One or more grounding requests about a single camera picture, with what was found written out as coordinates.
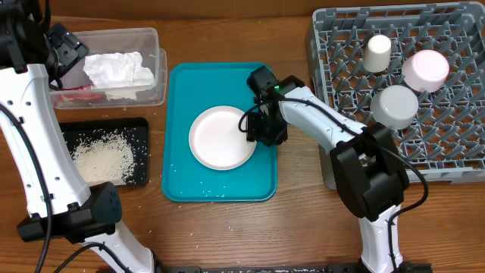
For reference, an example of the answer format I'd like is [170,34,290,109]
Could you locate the red sauce packet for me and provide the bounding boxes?
[58,84,103,102]

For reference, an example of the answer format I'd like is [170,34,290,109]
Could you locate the large white plate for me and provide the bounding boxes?
[189,105,256,171]

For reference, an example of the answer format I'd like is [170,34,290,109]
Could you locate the white napkin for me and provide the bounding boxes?
[83,52,155,89]

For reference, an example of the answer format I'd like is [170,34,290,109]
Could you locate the grey metal bowl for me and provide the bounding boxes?
[370,85,418,130]

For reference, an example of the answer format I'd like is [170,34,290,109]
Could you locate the white paper cup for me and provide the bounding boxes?
[362,35,392,73]

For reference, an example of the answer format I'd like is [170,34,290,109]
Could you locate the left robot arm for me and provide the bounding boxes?
[1,1,164,272]

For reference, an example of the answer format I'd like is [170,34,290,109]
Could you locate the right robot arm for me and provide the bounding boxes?
[238,66,432,272]

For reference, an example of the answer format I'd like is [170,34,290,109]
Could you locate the grey dishwasher rack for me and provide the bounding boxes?
[307,2,484,183]

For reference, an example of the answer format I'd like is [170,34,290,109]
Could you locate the clear plastic bin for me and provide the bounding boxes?
[51,27,167,109]

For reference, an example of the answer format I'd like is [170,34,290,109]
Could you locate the teal serving tray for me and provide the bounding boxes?
[161,62,277,202]

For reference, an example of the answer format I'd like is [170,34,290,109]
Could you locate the black tray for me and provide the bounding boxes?
[60,118,149,187]

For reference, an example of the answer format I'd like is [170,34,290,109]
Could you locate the pile of rice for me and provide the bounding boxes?
[71,133,136,186]

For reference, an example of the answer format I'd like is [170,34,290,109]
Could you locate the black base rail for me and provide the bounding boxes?
[162,263,433,273]

